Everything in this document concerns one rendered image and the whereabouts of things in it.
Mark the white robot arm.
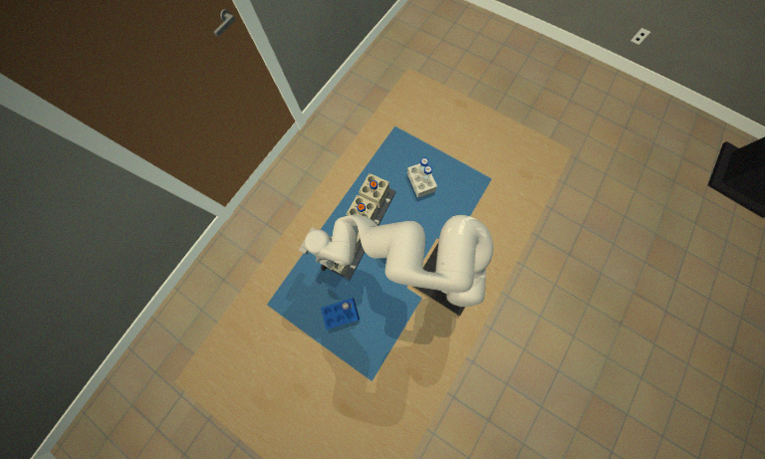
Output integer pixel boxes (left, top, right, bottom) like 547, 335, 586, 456
299, 215, 493, 307

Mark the cream tube rack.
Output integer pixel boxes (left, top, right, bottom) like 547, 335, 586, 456
407, 164, 437, 198

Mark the blue tube rack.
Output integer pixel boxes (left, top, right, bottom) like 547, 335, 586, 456
321, 299, 360, 330

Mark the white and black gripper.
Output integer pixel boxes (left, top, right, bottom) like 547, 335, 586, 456
320, 260, 336, 271

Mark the blue bench mat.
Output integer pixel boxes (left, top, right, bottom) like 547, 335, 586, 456
267, 126, 492, 381

